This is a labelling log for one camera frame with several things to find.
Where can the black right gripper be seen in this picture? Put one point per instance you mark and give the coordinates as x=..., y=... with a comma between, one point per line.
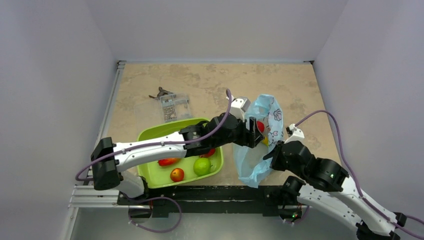
x=281, y=156

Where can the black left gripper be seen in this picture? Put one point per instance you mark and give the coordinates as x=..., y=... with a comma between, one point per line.
x=250, y=137

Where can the yellow fake banana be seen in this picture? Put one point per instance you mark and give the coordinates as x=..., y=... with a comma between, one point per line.
x=265, y=141

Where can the red fake apple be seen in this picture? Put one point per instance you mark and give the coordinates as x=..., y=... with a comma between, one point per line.
x=208, y=154

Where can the blue printed plastic bag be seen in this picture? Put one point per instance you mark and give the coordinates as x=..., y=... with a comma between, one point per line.
x=250, y=165

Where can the green fake apple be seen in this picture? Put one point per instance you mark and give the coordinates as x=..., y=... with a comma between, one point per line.
x=202, y=167

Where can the red orange fake pear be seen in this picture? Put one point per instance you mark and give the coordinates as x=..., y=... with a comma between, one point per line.
x=177, y=175

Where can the red orange fake fruit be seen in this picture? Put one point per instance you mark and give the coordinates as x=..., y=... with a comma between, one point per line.
x=168, y=161

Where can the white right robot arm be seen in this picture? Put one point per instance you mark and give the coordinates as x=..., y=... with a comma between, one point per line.
x=325, y=185

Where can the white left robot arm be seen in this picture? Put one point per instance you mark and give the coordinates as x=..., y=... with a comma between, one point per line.
x=110, y=160

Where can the clear plastic screw box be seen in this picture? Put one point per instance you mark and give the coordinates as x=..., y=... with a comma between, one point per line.
x=175, y=107

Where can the black base bar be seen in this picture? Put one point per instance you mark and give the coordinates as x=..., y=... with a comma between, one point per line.
x=266, y=200

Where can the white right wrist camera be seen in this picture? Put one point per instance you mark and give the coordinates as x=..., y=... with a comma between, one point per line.
x=294, y=134

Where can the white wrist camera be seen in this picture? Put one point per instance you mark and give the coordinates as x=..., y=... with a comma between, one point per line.
x=294, y=134
x=239, y=106

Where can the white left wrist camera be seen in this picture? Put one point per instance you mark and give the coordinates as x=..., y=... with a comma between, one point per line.
x=239, y=106

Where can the aluminium frame rail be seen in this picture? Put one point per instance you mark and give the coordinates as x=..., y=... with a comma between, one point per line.
x=85, y=196

